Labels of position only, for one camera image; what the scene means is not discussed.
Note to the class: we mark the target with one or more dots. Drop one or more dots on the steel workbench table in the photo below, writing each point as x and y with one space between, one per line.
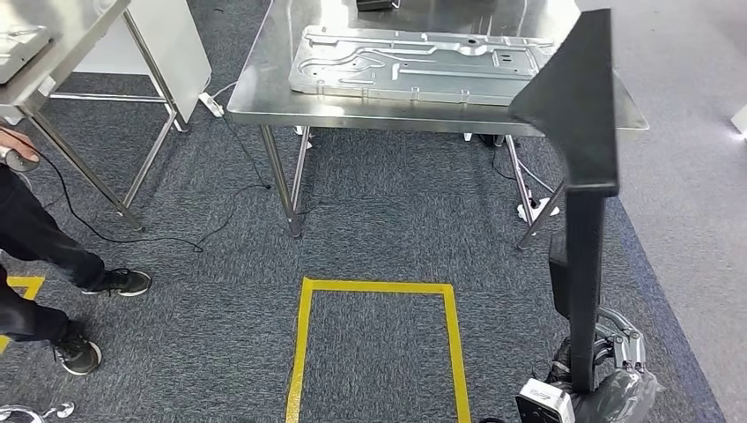
262 99

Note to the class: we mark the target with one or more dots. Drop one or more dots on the white power strip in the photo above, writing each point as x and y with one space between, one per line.
540 209
211 105

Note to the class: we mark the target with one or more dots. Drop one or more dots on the black plastic plate part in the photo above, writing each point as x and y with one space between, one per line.
583 117

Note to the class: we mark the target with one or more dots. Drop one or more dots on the handheld button controller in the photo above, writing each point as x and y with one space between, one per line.
20 163

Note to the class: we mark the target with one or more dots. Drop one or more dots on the person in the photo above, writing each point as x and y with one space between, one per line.
35 239

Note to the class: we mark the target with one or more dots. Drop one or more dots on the large stamped steel panel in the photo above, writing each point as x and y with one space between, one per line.
408 82

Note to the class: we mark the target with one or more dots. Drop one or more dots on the person's hand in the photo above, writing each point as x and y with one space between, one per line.
17 141

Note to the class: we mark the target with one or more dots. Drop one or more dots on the steel side table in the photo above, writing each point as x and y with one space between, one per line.
76 35

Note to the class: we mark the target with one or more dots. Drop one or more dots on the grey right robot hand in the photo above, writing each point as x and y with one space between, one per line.
618 397

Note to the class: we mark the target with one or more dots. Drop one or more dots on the white board panel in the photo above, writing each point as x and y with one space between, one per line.
175 46

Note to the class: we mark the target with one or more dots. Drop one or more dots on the yellow floor tape square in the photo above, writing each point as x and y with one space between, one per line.
300 350
26 283

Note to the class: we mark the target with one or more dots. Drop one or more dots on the black round stool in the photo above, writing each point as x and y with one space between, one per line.
61 410

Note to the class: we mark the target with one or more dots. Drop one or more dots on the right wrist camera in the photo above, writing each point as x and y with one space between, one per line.
543 403

